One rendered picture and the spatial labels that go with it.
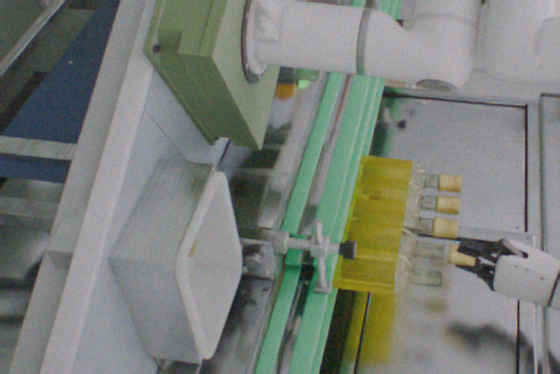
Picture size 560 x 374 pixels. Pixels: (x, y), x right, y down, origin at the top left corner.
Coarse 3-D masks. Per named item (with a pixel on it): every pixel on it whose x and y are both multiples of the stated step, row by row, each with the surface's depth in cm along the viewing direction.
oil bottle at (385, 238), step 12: (348, 228) 129; (360, 228) 129; (372, 228) 129; (384, 228) 129; (396, 228) 128; (348, 240) 127; (360, 240) 127; (372, 240) 127; (384, 240) 127; (396, 240) 127; (408, 240) 127; (396, 252) 126; (408, 252) 126
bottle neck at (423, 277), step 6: (414, 270) 124; (420, 270) 124; (426, 270) 124; (432, 270) 124; (414, 276) 123; (420, 276) 123; (426, 276) 123; (432, 276) 123; (438, 276) 123; (414, 282) 123; (420, 282) 123; (426, 282) 123; (432, 282) 123; (438, 282) 123
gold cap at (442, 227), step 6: (438, 222) 131; (444, 222) 131; (450, 222) 131; (456, 222) 131; (438, 228) 130; (444, 228) 130; (450, 228) 130; (456, 228) 130; (432, 234) 131; (438, 234) 131; (444, 234) 131; (450, 234) 131; (456, 234) 130
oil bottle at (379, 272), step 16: (368, 256) 124; (384, 256) 124; (400, 256) 124; (336, 272) 123; (352, 272) 122; (368, 272) 122; (384, 272) 122; (400, 272) 122; (352, 288) 125; (368, 288) 124; (384, 288) 124; (400, 288) 123
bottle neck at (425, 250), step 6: (420, 246) 127; (426, 246) 127; (432, 246) 127; (438, 246) 127; (444, 246) 127; (420, 252) 127; (426, 252) 127; (432, 252) 127; (438, 252) 127; (426, 258) 128; (432, 258) 127; (438, 258) 127
